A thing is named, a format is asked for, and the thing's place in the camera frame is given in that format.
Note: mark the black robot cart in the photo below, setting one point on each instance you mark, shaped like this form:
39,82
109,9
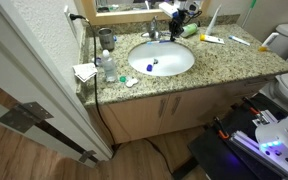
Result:
214,156

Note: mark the blue white toothbrush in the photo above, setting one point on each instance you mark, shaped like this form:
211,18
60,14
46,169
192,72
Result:
159,42

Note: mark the wood framed mirror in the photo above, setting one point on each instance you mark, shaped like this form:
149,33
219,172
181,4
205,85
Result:
117,17

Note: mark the folded white paper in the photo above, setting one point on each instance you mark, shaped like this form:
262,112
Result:
84,71

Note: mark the purple toothpaste tube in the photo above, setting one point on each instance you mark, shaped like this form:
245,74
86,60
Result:
98,61

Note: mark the white sunscreen tube yellow cap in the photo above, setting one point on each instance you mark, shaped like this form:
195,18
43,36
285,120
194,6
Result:
269,40

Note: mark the large metal door hinge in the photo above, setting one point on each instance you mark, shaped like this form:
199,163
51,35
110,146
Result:
24,116

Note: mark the white wall outlet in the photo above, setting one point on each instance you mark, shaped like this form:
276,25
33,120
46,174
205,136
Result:
70,21

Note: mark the white toilet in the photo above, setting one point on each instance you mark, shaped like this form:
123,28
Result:
287,83

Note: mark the white door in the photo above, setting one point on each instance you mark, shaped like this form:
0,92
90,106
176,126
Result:
27,66

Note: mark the orange black clamp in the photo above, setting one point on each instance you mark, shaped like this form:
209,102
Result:
252,108
221,131

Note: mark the chrome sink faucet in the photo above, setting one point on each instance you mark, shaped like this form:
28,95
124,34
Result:
153,30

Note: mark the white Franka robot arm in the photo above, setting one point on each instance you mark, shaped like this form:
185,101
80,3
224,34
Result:
280,140

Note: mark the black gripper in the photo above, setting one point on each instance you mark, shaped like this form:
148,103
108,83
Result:
178,17

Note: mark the clear plastic water bottle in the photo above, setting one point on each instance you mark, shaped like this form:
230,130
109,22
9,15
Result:
109,68

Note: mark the flat white yellow-capped tube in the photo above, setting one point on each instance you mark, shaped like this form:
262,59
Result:
212,39

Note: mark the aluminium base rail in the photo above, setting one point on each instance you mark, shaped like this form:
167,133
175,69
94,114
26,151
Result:
250,146

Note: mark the steel cup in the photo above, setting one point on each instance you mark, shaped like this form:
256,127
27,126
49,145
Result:
106,39

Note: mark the white oval sink basin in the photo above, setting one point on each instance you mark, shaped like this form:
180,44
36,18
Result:
170,58

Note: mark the white blue-capped tube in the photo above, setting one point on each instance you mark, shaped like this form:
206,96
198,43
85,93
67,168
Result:
239,40

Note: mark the green soap pump bottle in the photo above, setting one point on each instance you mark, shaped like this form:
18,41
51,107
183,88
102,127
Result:
189,30

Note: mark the wooden vanity cabinet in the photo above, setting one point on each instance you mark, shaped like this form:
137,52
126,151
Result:
134,116

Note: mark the small metal door hinge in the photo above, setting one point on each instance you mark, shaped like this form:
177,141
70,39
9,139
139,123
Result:
86,156

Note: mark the green white lens case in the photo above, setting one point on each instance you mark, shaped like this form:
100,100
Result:
130,82

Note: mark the small white blue-capped bottle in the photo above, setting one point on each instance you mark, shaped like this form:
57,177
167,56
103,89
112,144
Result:
149,67

